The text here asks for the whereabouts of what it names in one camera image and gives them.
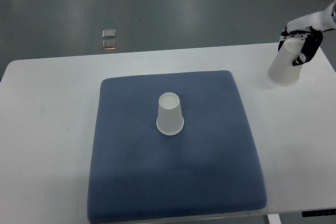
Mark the black white robotic hand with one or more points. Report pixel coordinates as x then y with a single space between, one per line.
309 29

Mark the white paper cup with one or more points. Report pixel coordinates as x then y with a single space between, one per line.
281 71
169 120

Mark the white paper cup on cushion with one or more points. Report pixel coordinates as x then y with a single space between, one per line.
169 120

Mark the blue fabric cushion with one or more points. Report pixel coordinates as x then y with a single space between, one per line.
210 167

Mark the black table control panel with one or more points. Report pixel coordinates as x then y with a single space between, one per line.
319 213

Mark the white table leg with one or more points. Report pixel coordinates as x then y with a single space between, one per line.
274 219

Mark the upper metal floor plate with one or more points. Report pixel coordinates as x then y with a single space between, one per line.
109 33

